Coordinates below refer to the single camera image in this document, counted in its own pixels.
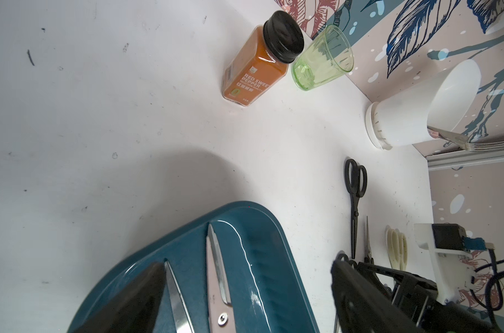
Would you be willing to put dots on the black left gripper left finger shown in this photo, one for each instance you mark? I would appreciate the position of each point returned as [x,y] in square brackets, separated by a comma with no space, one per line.
[135,308]

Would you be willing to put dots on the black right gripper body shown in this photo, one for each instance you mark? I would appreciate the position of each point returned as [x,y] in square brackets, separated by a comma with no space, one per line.
[416,297]

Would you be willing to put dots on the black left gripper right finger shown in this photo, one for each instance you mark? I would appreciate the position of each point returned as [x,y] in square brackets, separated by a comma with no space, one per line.
[360,307]

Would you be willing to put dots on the small grey scissors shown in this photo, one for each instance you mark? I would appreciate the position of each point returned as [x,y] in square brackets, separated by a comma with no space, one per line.
[368,254]

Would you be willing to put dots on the pink handled scissors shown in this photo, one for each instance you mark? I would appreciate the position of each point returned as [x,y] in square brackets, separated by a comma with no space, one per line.
[220,309]

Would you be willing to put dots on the black scissors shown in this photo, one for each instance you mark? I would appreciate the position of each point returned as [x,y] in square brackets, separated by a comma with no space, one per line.
[355,177]

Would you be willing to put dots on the teal storage tray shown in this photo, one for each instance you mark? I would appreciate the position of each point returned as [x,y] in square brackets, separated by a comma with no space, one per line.
[266,290]

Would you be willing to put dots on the metal fork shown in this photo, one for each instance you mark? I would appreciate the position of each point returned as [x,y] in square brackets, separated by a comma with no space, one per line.
[463,142]

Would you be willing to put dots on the white utensil holder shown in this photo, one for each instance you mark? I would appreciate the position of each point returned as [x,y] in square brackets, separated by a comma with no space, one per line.
[439,102]

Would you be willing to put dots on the green glass cup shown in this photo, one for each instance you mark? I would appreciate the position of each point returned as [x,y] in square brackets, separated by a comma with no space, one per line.
[329,57]

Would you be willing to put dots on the orange spice jar black lid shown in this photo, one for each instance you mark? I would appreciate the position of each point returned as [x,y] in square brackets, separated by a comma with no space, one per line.
[263,60]

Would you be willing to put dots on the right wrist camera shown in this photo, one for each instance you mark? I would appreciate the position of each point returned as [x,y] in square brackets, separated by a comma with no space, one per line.
[449,249]

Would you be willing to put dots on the cream handled scissors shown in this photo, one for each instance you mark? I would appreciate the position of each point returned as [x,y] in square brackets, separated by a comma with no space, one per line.
[396,243]

